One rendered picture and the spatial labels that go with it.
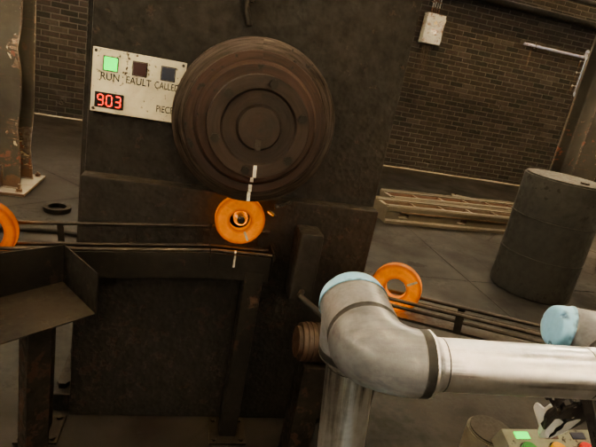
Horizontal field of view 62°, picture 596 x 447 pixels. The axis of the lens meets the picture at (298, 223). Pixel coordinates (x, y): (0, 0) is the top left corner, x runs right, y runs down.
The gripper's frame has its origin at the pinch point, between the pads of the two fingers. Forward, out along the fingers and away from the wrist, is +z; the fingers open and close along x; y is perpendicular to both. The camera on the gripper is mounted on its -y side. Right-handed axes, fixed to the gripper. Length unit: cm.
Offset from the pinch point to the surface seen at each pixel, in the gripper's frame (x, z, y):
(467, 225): -213, 184, 326
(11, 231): 125, 22, 71
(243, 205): 60, 6, 76
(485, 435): -0.4, 19.0, 10.5
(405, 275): 11, 10, 56
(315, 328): 34, 33, 52
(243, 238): 59, 16, 72
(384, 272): 16, 12, 59
